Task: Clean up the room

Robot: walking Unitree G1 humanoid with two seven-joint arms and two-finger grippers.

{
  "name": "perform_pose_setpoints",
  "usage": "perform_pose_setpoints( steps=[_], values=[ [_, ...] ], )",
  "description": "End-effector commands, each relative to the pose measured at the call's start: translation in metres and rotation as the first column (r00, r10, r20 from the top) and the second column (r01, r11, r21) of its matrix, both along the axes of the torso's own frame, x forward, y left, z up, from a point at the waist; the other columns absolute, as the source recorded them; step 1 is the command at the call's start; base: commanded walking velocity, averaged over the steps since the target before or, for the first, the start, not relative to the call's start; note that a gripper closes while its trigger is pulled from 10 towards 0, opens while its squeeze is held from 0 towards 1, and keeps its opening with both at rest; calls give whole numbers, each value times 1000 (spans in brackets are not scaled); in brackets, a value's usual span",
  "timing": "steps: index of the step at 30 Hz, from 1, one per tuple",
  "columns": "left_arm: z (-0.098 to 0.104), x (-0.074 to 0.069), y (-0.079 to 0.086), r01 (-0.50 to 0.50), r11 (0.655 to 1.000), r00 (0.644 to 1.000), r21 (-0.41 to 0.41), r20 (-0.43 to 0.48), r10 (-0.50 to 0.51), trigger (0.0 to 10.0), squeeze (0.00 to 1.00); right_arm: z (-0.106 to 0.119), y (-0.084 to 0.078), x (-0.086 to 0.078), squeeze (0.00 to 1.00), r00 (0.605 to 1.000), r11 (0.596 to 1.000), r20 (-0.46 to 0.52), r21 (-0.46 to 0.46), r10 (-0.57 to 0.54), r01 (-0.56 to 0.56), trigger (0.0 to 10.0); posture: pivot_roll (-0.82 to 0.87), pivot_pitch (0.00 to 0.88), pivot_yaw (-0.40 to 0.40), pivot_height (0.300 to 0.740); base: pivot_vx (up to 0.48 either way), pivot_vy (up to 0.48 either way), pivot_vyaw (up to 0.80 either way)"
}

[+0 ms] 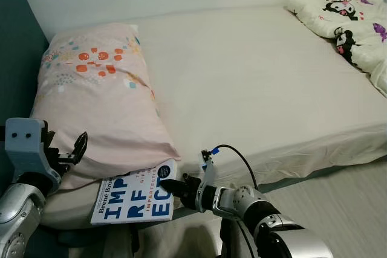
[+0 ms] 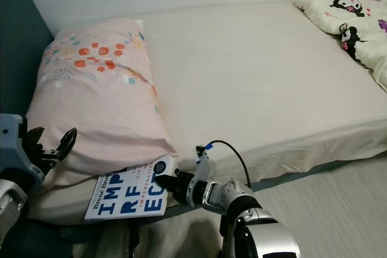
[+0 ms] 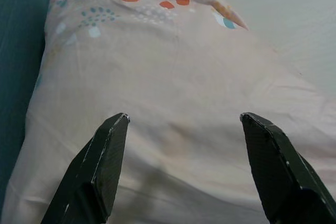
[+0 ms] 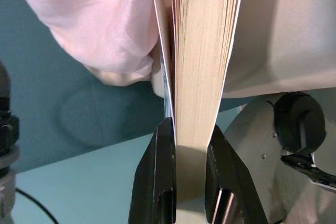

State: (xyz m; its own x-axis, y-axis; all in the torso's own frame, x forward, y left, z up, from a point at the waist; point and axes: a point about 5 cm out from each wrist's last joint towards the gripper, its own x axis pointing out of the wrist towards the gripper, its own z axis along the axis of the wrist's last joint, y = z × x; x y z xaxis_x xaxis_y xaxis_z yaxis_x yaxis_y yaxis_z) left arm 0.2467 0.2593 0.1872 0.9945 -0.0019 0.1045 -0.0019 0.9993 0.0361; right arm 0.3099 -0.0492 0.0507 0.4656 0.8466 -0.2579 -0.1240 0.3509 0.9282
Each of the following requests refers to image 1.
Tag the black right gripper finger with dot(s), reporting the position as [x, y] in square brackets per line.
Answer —
[175, 192]
[172, 183]

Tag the blue patterned booklet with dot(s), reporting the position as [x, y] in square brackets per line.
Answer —
[130, 203]

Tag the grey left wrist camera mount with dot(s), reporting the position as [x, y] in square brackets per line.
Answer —
[24, 143]

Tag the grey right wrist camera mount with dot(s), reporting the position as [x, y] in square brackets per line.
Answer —
[209, 179]

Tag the teal upholstered headboard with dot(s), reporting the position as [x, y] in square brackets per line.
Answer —
[18, 58]

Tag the pink dotted pillow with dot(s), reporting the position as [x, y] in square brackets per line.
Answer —
[103, 113]

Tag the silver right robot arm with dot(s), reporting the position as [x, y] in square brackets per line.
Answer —
[272, 222]

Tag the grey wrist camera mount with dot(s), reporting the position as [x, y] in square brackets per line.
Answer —
[209, 179]
[24, 143]

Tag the dark grey robot right leg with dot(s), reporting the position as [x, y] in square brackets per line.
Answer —
[233, 240]

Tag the dark grey robot leg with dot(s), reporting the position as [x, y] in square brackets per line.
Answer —
[126, 245]
[233, 240]

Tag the mattress with beige sheet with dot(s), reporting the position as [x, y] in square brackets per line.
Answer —
[254, 83]

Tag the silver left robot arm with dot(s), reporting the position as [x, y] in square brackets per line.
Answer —
[18, 216]

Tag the cream cartoon print blanket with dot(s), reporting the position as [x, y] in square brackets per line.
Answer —
[357, 34]

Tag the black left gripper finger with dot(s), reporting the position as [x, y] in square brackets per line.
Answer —
[80, 148]
[51, 139]

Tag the dark grey robot left leg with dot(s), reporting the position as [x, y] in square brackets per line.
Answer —
[126, 245]

